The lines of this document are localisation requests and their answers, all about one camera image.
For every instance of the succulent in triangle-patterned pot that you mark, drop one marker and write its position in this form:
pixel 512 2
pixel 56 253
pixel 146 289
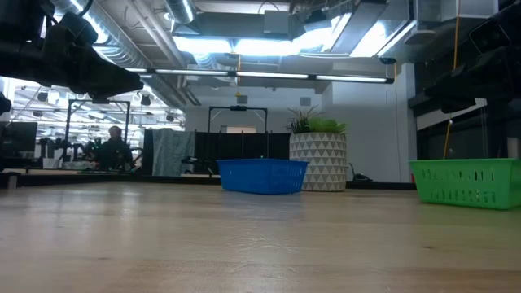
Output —
pixel 321 146

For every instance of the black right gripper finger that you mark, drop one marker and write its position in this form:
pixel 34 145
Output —
pixel 439 95
pixel 458 109

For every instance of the green plastic basket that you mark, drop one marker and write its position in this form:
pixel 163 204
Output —
pixel 468 183

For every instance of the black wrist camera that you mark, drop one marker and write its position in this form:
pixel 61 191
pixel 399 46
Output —
pixel 75 30
pixel 488 34

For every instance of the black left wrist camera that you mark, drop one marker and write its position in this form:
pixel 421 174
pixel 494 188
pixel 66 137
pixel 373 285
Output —
pixel 75 30

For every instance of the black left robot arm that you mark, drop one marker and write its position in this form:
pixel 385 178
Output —
pixel 20 20

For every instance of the grey wall vent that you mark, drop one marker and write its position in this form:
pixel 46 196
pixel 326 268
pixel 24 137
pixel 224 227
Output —
pixel 305 101
pixel 242 99

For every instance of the person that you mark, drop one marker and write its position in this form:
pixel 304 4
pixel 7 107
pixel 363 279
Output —
pixel 115 152

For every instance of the grey draped cloth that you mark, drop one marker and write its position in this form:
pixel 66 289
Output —
pixel 173 150

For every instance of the black gantry frame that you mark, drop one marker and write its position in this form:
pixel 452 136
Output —
pixel 238 108
pixel 118 101

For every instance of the blue plastic basket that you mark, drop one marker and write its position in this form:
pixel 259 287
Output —
pixel 260 177

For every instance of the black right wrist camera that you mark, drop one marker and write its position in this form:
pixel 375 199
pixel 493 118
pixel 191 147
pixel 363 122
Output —
pixel 488 34

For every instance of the black hanging spotlight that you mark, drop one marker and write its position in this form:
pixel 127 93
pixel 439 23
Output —
pixel 145 100

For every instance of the black partition panel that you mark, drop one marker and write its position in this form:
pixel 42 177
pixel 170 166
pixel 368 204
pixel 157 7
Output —
pixel 244 146

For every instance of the long ceiling light bar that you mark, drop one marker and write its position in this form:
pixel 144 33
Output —
pixel 264 74

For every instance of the black computer monitor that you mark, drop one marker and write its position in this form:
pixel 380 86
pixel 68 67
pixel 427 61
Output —
pixel 18 138

